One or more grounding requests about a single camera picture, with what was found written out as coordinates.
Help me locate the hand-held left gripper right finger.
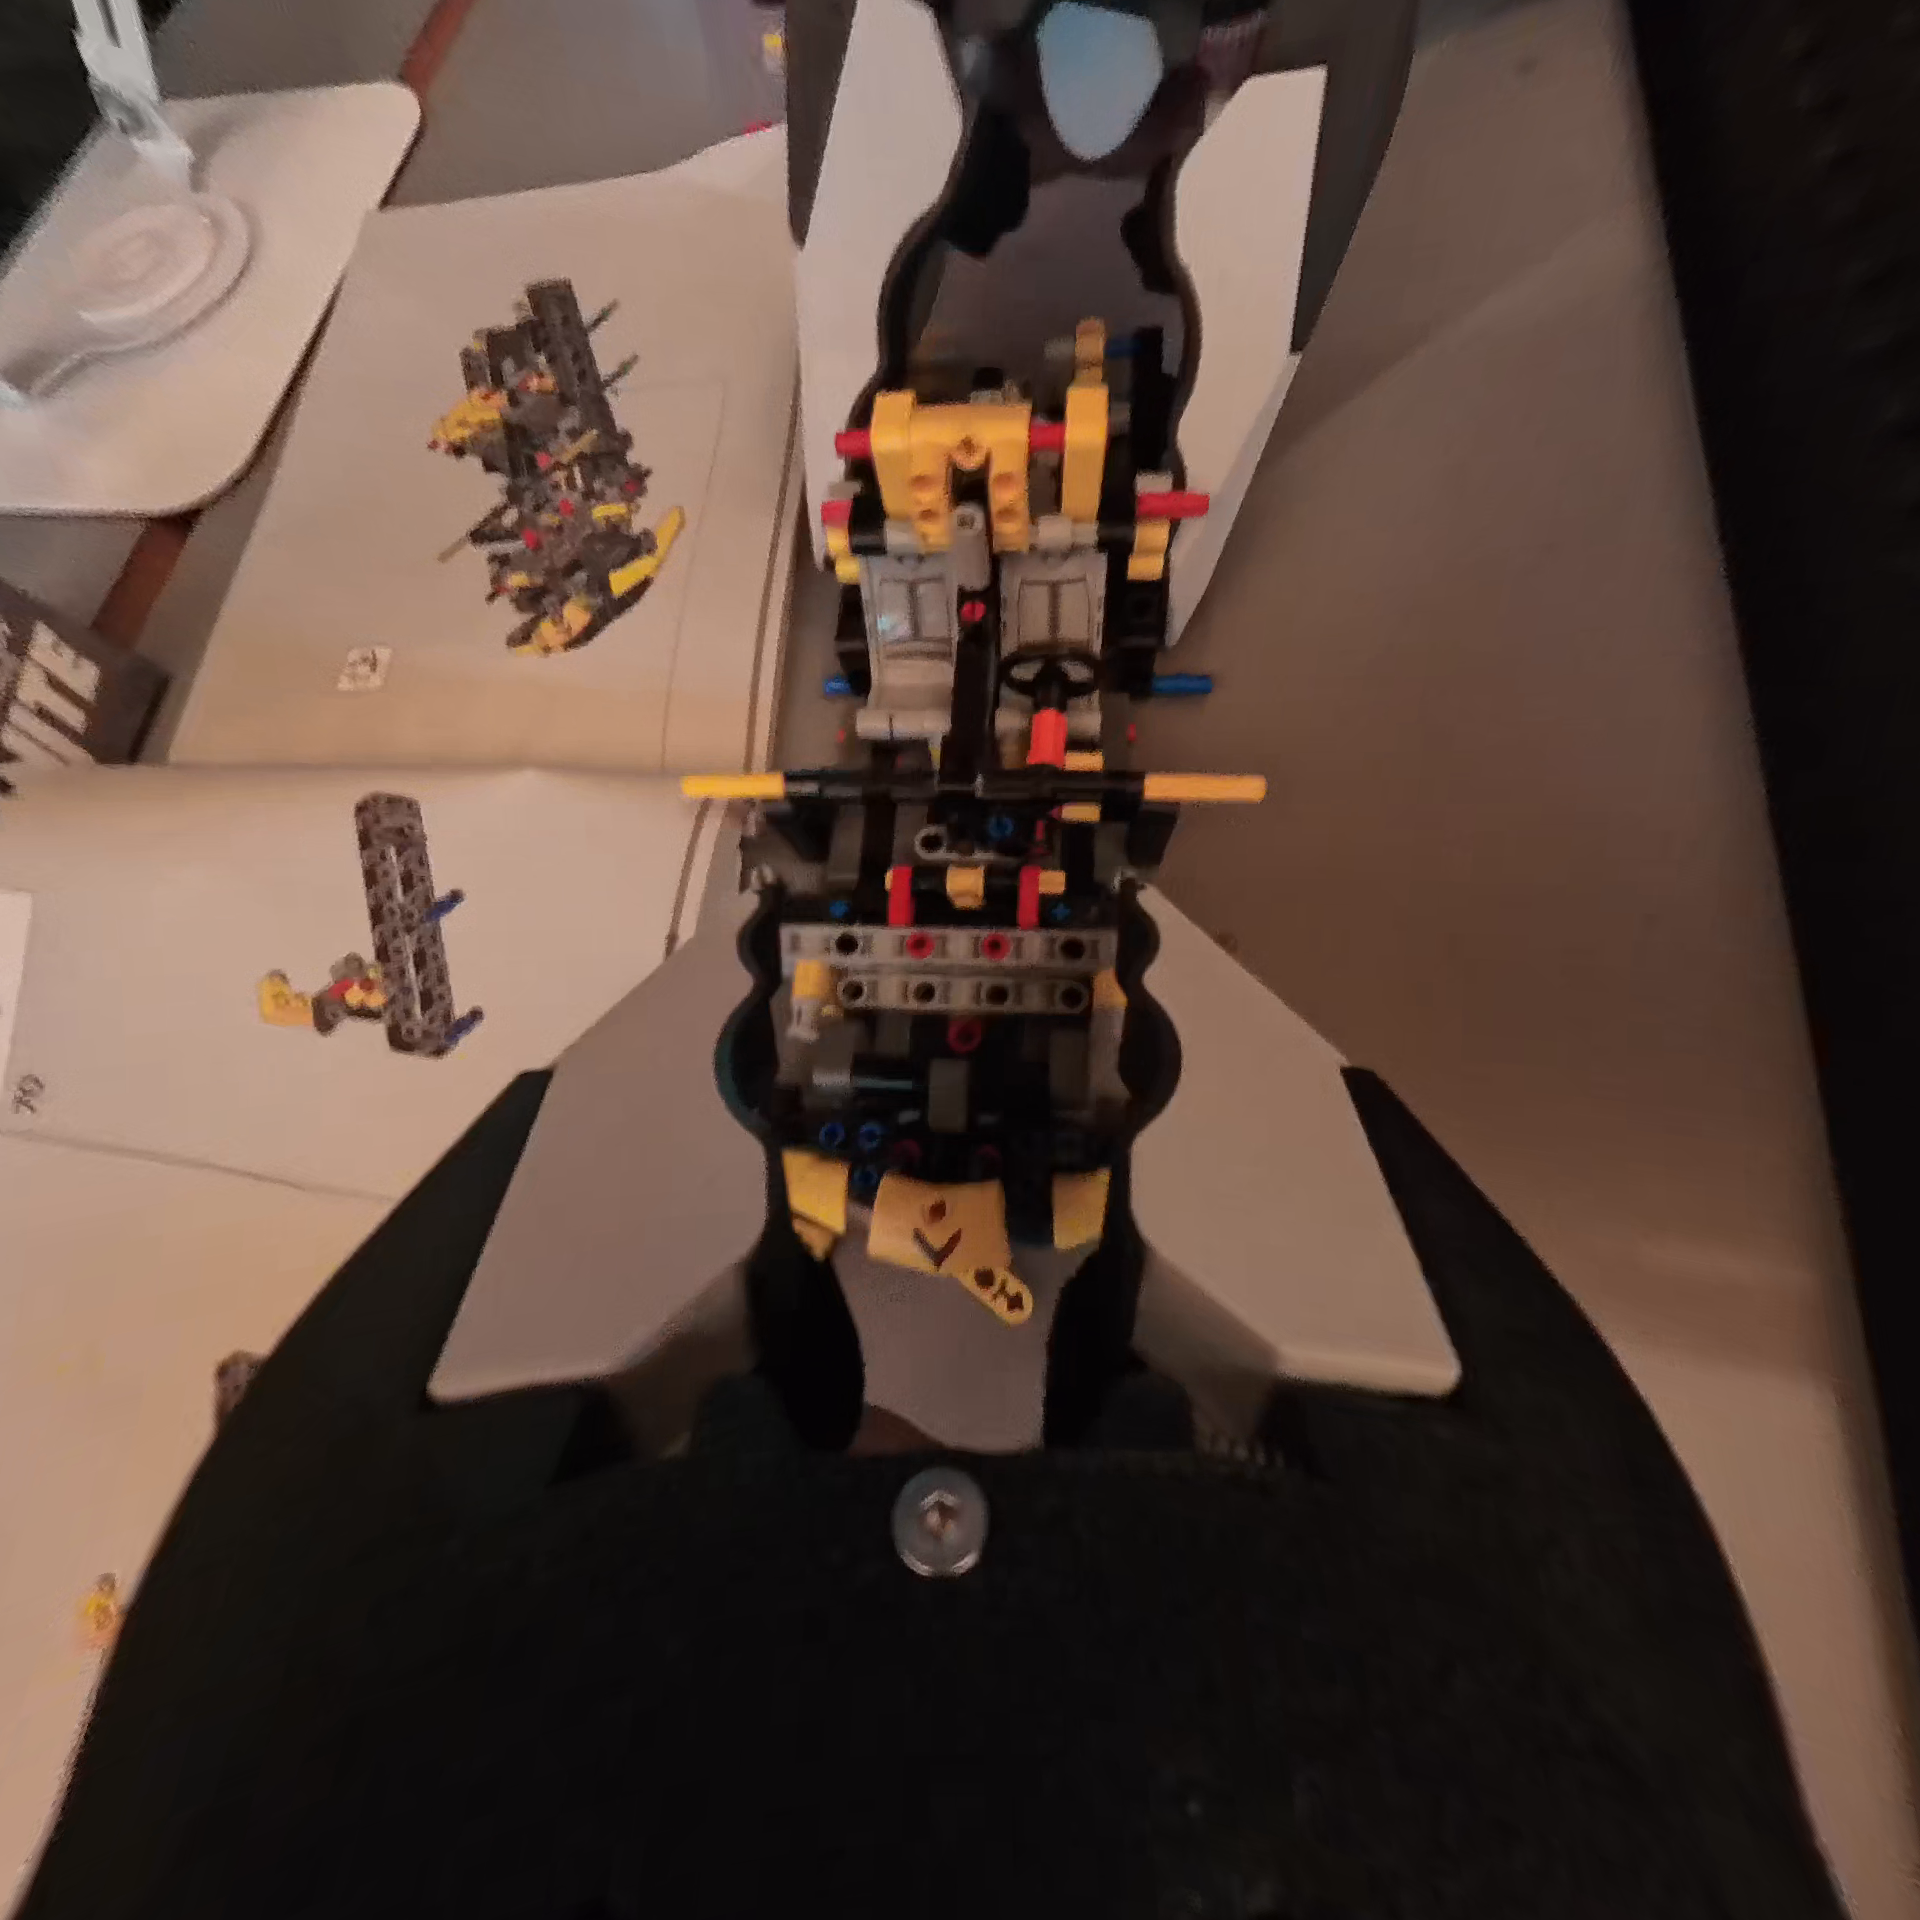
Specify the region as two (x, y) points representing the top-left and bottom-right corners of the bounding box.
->
(1121, 883), (1467, 1401)

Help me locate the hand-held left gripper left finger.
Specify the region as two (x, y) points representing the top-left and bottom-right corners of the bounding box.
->
(425, 885), (786, 1406)

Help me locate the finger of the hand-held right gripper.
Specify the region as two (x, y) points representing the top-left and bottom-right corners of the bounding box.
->
(1121, 63), (1331, 649)
(791, 0), (963, 579)

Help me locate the partly built lego car chassis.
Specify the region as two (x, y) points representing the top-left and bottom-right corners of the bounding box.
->
(675, 312), (1272, 1279)

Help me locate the lego set box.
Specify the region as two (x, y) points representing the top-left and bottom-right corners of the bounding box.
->
(0, 579), (173, 803)

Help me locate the open instruction booklet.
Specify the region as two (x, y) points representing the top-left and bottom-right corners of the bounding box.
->
(0, 126), (802, 1818)

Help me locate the black mat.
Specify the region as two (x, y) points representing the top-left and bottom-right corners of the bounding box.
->
(1625, 0), (1920, 1504)

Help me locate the white board stand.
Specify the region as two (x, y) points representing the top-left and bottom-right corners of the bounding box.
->
(0, 0), (425, 522)

